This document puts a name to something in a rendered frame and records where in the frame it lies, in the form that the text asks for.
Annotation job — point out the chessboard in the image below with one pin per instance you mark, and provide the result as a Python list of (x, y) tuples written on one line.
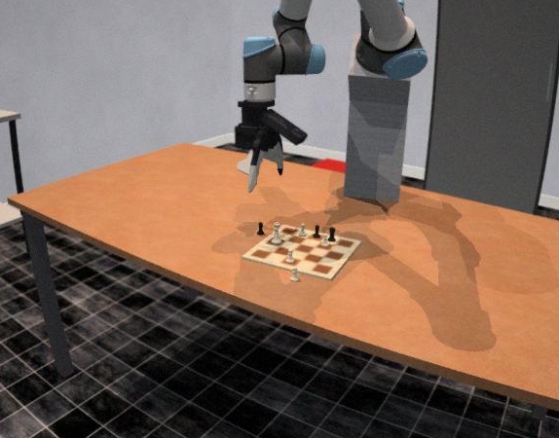
[(309, 256)]

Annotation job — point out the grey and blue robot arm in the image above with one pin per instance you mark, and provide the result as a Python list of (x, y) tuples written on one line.
[(394, 49)]

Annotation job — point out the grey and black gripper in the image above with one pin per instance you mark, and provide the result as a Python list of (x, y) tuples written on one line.
[(265, 141)]

